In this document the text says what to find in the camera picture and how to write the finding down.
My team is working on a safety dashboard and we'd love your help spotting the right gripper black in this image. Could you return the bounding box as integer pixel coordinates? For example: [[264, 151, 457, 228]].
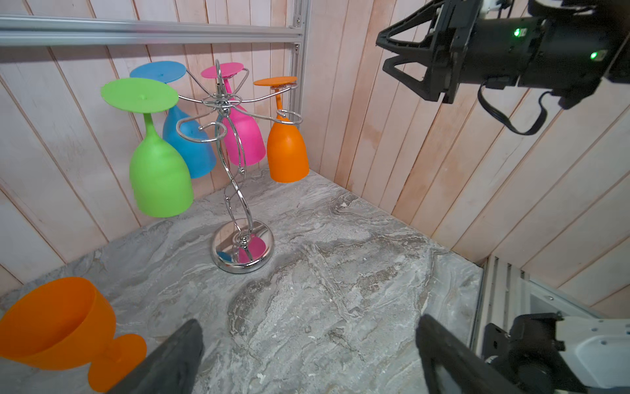
[[376, 1, 484, 103]]

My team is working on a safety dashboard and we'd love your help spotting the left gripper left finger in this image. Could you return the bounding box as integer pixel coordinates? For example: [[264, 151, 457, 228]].
[[109, 319, 204, 393]]

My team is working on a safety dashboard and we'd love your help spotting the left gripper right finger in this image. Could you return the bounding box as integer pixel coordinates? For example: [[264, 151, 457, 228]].
[[416, 315, 520, 393]]

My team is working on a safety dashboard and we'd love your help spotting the orange wine glass front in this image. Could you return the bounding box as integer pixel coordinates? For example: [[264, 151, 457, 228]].
[[1, 277, 148, 393]]

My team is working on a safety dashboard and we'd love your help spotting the orange wine glass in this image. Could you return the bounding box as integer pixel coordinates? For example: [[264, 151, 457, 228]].
[[1, 277, 148, 393], [267, 95, 309, 183]]

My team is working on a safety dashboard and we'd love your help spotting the green plastic wine glass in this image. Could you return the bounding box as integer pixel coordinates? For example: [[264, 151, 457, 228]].
[[100, 77, 194, 218]]

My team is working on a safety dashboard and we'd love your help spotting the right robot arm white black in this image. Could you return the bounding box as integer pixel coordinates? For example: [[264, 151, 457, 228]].
[[377, 1, 629, 300]]

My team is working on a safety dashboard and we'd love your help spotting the chrome wine glass rack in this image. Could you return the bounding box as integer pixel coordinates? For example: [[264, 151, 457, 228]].
[[175, 62, 303, 274]]

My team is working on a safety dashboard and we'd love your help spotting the orange wine glass rear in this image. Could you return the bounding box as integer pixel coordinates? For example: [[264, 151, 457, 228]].
[[267, 95, 309, 183]]

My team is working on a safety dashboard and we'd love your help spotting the pink plastic wine glass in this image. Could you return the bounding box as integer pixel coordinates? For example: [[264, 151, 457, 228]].
[[201, 62, 267, 167]]

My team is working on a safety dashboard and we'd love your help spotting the blue plastic wine glass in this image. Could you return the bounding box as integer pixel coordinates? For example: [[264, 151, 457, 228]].
[[130, 60, 218, 180]]

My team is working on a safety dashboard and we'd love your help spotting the aluminium mounting rail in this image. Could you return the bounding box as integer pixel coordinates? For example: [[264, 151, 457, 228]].
[[470, 255, 604, 356]]

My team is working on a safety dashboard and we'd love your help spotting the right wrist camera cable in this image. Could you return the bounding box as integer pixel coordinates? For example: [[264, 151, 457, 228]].
[[476, 83, 552, 137]]

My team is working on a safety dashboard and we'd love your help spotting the horizontal aluminium wall profile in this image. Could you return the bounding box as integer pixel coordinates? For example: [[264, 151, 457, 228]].
[[1, 15, 305, 47]]

